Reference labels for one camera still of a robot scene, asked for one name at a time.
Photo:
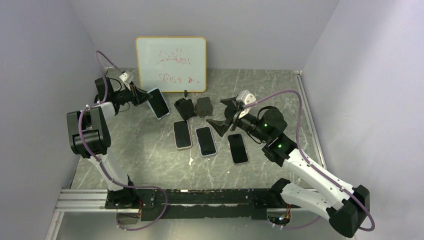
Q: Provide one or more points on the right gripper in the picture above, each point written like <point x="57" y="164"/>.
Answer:
<point x="221" y="126"/>

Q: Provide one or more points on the yellow framed whiteboard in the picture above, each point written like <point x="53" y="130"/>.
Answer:
<point x="173" y="64"/>

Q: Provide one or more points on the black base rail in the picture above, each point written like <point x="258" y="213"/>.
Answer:
<point x="252" y="203"/>

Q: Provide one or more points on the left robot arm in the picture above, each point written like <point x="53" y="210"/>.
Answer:
<point x="89" y="137"/>

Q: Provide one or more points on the phone with beige case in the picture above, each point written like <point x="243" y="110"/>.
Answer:
<point x="182" y="135"/>

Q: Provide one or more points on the phone with pink case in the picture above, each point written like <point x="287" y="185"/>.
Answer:
<point x="237" y="149"/>

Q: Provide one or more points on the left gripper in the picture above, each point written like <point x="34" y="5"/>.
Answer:
<point x="137" y="96"/>

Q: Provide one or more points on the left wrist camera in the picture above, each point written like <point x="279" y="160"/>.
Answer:
<point x="126" y="77"/>

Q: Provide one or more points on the dark grey metal phone stand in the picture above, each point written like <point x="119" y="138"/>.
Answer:
<point x="203" y="107"/>

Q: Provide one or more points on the phone with blue case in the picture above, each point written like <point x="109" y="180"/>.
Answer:
<point x="158" y="104"/>

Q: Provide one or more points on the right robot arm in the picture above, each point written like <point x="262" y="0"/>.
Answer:
<point x="343" y="205"/>

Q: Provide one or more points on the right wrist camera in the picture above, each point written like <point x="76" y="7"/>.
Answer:
<point x="245" y="99"/>

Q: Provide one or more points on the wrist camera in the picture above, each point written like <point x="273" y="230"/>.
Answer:
<point x="126" y="77"/>
<point x="245" y="99"/>

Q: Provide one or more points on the black folding phone stand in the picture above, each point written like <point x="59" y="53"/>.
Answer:
<point x="185" y="107"/>

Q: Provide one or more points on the phone with lilac case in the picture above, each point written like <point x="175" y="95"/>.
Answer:
<point x="206" y="141"/>

